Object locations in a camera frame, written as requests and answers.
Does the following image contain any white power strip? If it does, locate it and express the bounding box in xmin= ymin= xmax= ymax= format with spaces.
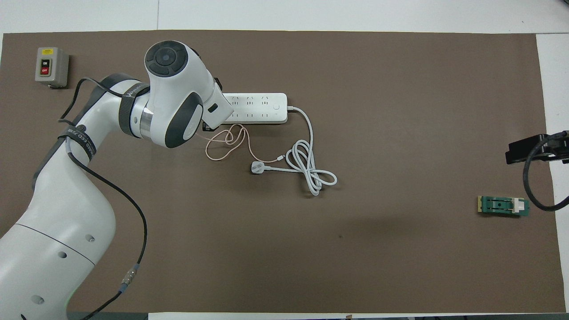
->
xmin=222 ymin=92 xmax=288 ymax=124

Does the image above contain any green knife switch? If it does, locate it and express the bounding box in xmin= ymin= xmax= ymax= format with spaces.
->
xmin=477 ymin=196 xmax=530 ymax=218

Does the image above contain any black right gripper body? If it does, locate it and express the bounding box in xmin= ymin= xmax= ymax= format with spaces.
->
xmin=540 ymin=130 xmax=569 ymax=164

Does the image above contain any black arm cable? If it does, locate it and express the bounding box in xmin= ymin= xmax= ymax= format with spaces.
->
xmin=58 ymin=78 xmax=148 ymax=320
xmin=522 ymin=133 xmax=569 ymax=212

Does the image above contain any brown table mat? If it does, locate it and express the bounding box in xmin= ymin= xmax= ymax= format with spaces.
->
xmin=0 ymin=30 xmax=566 ymax=314

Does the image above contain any pink charging cable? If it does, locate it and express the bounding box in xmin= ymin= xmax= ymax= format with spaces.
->
xmin=205 ymin=124 xmax=285 ymax=163

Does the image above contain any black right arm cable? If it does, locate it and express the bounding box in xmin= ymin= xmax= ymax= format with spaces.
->
xmin=522 ymin=133 xmax=569 ymax=212

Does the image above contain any grey on-off switch box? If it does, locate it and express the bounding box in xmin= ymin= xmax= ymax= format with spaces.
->
xmin=36 ymin=47 xmax=70 ymax=88

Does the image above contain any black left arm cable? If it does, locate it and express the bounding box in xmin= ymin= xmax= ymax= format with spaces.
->
xmin=58 ymin=78 xmax=148 ymax=320

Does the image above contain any white power cord with plug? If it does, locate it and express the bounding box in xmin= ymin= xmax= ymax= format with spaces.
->
xmin=251 ymin=106 xmax=337 ymax=197

